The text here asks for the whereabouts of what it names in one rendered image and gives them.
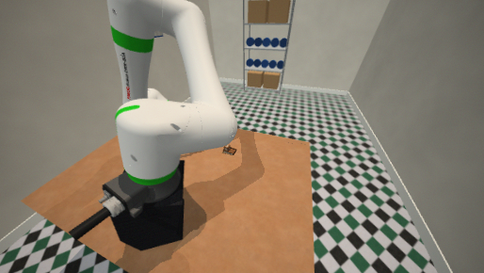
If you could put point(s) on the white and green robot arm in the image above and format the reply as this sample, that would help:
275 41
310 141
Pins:
153 133

